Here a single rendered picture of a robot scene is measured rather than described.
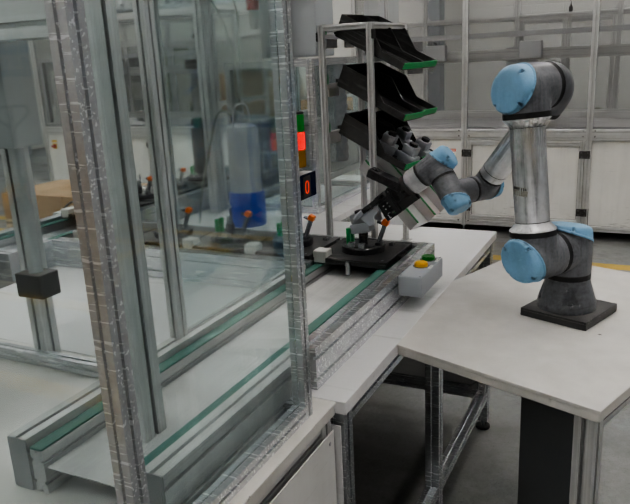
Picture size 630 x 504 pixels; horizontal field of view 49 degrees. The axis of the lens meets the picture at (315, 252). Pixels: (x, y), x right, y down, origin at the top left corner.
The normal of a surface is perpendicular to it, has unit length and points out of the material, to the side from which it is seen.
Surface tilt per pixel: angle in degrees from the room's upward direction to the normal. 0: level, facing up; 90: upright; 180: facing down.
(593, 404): 0
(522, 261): 98
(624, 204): 90
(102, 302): 90
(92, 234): 90
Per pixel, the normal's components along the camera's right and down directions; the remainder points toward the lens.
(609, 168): -0.44, 0.27
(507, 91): -0.84, 0.06
